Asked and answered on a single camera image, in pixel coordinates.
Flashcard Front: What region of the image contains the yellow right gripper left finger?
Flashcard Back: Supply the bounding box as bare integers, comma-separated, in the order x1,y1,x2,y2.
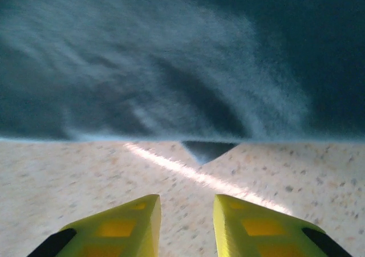
27,193,162,257

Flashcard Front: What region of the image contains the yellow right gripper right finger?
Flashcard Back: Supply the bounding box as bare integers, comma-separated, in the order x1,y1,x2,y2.
212,193,347,257

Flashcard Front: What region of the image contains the grey t-shirt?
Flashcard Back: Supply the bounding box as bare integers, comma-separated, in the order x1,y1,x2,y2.
0,0,365,166

